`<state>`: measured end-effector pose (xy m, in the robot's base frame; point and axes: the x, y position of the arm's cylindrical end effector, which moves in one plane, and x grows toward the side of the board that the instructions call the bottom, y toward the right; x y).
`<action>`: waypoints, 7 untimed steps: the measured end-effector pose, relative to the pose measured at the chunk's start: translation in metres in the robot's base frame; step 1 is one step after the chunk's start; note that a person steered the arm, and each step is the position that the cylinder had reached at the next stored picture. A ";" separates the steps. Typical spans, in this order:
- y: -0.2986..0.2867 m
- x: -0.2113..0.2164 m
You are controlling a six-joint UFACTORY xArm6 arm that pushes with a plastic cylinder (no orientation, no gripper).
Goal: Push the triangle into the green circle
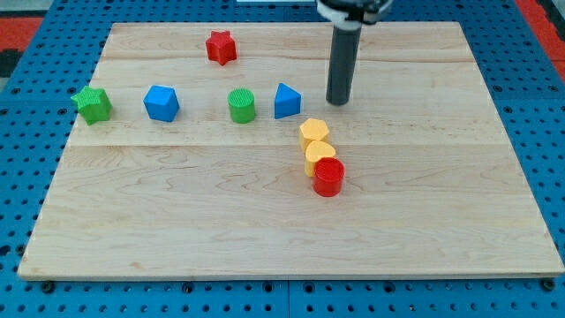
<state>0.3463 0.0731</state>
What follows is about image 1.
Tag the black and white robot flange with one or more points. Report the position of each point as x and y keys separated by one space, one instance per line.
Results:
x=353 y=14

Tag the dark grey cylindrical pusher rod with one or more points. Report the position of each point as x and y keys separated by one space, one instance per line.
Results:
x=341 y=67

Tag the blue triangle block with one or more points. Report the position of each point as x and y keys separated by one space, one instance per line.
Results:
x=287 y=101

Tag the yellow hexagon block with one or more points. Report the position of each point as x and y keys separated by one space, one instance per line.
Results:
x=312 y=130

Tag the yellow heart block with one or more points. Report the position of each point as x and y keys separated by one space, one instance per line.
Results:
x=315 y=151

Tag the green cylinder block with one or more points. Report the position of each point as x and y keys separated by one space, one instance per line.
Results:
x=241 y=105

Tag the red star block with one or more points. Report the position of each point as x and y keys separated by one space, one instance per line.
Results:
x=221 y=47

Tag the red cylinder block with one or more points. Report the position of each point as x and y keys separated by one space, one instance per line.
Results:
x=328 y=176

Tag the wooden board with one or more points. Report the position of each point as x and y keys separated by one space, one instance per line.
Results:
x=432 y=186

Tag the blue cube block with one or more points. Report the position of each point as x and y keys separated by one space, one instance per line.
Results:
x=161 y=103

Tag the green star block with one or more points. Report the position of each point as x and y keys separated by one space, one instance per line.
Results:
x=92 y=104

